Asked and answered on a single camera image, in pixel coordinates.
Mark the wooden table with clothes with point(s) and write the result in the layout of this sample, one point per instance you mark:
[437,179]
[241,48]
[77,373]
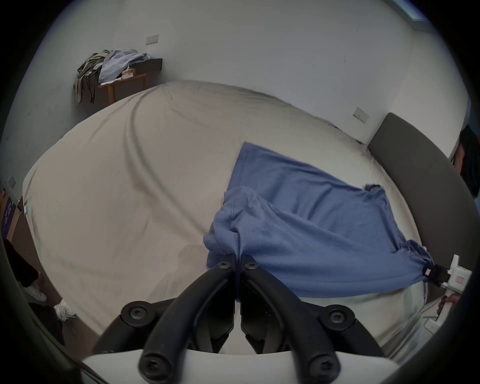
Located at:
[120,65]

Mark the blue shirt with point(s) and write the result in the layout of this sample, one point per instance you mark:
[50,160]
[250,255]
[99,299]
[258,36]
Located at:
[300,213]

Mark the dark grey padded headboard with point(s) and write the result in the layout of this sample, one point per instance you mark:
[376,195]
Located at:
[420,176]

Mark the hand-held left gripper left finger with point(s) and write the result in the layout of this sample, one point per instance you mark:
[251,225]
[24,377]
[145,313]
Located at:
[202,300]

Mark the bed with beige sheet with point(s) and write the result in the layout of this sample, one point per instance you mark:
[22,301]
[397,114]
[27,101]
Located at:
[131,187]

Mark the person's right hand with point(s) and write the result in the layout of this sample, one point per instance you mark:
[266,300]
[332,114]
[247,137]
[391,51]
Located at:
[447,302]

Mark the cardboard carton with purple print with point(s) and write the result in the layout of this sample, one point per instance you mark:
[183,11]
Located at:
[8,215]

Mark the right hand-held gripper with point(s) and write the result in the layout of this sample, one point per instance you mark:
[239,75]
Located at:
[456,279]

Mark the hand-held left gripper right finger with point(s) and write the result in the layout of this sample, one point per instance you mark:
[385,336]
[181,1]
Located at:
[273,300]

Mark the person's body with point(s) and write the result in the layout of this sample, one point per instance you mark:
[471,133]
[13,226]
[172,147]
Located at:
[470,165]

